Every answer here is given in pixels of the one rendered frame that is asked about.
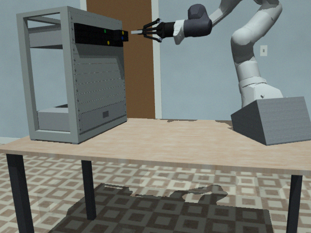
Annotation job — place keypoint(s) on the grey server rack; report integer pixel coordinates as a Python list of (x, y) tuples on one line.
[(92, 47)]

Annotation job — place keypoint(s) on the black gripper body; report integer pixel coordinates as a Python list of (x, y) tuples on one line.
[(167, 29)]

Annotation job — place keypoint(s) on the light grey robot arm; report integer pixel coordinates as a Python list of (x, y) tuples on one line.
[(251, 85)]

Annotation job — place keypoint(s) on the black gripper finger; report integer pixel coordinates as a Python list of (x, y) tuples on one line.
[(148, 25), (145, 35)]

